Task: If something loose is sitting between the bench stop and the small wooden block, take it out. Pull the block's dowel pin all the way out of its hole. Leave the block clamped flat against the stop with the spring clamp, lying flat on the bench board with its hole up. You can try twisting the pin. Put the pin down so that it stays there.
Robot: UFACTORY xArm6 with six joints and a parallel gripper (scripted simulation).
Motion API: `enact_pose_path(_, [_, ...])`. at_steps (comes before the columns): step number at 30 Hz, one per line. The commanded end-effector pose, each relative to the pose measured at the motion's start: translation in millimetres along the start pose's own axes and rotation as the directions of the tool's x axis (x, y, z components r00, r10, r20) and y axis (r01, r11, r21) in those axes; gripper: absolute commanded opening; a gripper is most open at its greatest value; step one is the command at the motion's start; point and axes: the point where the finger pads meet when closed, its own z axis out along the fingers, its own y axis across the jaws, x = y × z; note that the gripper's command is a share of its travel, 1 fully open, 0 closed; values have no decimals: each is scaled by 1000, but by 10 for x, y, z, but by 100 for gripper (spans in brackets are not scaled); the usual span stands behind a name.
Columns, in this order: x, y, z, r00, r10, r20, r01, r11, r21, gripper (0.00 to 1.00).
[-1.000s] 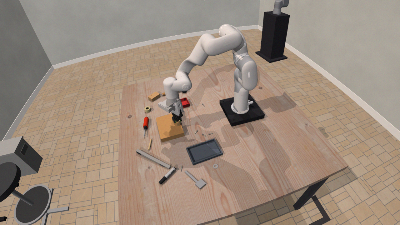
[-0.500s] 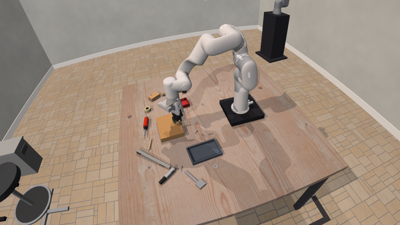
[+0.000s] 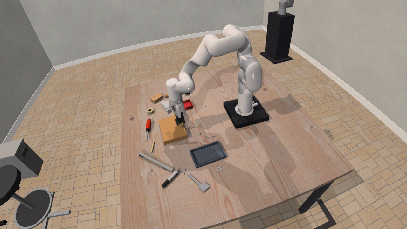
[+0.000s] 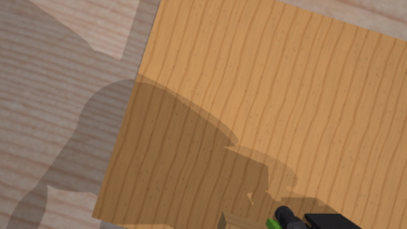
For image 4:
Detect small wooden block with round hole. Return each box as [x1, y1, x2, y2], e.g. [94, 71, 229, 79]
[217, 211, 268, 229]

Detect light brown wooden board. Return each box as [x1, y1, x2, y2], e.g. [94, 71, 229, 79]
[92, 0, 407, 229]

